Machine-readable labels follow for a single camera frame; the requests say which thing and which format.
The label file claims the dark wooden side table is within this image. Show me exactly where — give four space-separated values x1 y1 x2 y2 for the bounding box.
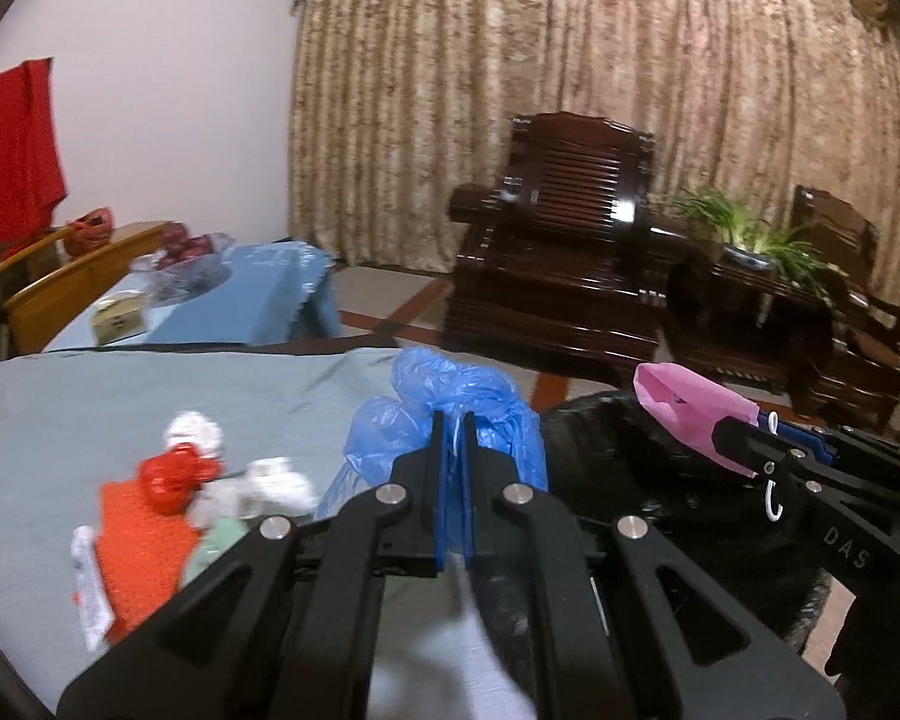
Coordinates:
666 240 835 400

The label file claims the red plastic bag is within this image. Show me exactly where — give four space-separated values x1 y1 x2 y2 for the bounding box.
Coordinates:
136 444 218 515

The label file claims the white plastic wrapper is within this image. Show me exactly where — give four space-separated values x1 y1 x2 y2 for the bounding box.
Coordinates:
71 525 117 652

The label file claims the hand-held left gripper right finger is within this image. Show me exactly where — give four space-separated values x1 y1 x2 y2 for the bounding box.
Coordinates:
461 414 847 720

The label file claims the small red bag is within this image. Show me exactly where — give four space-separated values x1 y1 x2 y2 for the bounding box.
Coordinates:
64 208 115 256

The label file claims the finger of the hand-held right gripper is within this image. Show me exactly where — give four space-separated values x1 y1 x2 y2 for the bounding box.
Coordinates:
776 422 900 482
711 416 900 520

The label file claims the crumpled white tissue wad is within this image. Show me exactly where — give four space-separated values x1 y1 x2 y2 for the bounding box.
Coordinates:
163 411 226 460

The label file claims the low table with blue cloth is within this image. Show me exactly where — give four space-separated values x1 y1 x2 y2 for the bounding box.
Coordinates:
45 240 342 352

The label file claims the dark wooden armchair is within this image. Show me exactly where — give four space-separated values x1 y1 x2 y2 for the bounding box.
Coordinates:
442 111 695 377
787 184 900 436

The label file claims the beige patterned curtain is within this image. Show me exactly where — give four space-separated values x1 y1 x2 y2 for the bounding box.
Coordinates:
289 0 900 425

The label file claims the grey-blue tablecloth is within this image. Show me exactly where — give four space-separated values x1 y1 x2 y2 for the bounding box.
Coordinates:
0 345 545 720

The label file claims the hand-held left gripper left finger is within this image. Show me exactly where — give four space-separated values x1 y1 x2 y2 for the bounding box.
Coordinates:
56 411 451 720

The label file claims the red cloth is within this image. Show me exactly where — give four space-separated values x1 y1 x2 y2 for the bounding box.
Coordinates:
0 56 68 250

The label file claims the tissue box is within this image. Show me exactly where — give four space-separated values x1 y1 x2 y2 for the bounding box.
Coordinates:
90 292 152 346

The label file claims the orange foam net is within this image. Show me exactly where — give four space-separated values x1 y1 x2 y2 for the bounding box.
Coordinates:
94 480 203 642

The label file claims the white tissue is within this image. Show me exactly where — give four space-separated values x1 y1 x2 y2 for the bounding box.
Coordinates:
195 457 318 527

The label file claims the potted green plant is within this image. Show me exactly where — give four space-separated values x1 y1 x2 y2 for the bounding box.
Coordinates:
664 186 830 290

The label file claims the blue plastic bag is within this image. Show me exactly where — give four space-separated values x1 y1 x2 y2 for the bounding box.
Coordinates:
315 349 548 520

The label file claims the light wooden chair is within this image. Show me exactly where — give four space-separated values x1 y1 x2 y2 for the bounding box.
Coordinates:
0 229 70 297
4 221 175 353

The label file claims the bin with black liner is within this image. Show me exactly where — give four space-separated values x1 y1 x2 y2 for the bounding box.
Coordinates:
540 390 833 653

